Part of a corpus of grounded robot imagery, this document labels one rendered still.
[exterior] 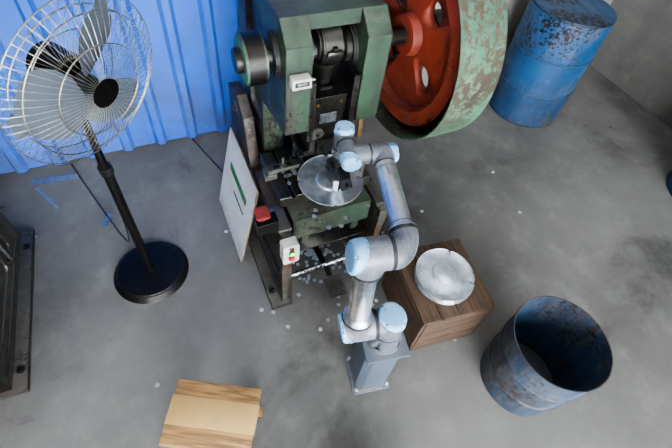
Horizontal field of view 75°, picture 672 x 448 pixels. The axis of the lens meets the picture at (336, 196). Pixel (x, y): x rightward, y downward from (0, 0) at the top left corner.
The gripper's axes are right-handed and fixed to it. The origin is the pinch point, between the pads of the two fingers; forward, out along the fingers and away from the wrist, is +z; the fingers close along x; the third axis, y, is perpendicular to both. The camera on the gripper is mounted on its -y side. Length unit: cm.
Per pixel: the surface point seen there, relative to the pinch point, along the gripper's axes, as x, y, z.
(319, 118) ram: 3.8, 16.7, -27.4
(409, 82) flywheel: -36, 18, -36
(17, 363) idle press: 151, 9, 77
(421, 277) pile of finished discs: -34, -33, 41
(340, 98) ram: -4.5, 16.7, -35.4
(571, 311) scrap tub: -90, -75, 37
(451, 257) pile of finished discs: -55, -28, 41
